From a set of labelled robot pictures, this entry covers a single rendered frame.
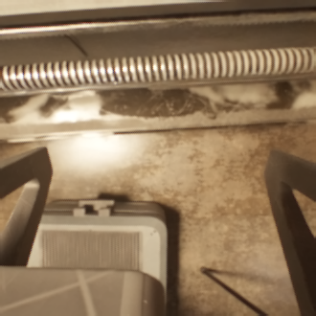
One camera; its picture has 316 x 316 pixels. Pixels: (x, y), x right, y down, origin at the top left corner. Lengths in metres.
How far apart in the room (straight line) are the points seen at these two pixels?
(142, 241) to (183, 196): 0.32
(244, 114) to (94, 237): 0.63
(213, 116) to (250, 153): 0.49
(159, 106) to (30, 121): 0.36
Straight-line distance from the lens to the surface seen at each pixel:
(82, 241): 1.03
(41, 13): 0.42
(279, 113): 0.85
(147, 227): 0.98
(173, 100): 0.79
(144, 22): 0.45
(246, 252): 1.36
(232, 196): 1.26
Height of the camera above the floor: 1.18
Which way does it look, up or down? 85 degrees down
